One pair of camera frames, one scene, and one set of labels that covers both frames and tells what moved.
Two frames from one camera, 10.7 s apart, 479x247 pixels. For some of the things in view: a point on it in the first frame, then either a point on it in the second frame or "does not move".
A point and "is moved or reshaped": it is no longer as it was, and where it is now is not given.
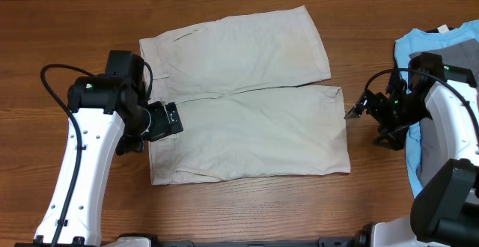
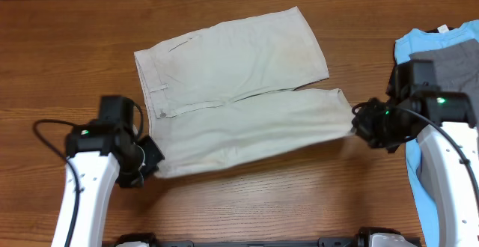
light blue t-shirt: (416, 43) does not move
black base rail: (352, 241) does not move
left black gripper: (163, 126) → (155, 155)
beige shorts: (240, 87) is moved or reshaped
